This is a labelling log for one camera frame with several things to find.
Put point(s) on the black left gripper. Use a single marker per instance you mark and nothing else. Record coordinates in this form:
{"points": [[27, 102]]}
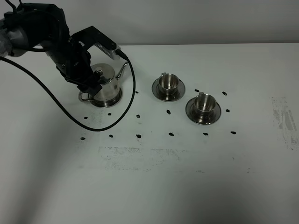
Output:
{"points": [[73, 62]]}

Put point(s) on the stainless steel teapot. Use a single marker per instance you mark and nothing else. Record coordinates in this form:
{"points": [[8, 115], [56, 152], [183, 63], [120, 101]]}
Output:
{"points": [[109, 81]]}

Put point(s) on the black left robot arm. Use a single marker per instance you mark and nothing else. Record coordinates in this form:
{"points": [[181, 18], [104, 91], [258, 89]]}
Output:
{"points": [[45, 25]]}

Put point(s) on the steel teapot saucer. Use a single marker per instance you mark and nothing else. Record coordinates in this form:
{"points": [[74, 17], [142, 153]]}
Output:
{"points": [[108, 103]]}

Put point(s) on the left steel saucer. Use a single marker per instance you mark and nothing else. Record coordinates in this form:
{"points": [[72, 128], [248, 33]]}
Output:
{"points": [[178, 94]]}

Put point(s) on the left steel teacup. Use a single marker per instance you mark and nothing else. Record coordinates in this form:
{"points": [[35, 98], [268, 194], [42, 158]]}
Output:
{"points": [[168, 83]]}

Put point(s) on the steel teacup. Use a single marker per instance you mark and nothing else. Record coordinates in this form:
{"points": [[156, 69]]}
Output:
{"points": [[204, 102], [168, 83]]}

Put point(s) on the right steel saucer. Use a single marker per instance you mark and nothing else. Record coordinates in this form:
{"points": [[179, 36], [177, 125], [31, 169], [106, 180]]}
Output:
{"points": [[202, 118]]}

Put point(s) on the right steel teacup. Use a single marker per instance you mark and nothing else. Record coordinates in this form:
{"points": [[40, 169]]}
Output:
{"points": [[204, 102]]}

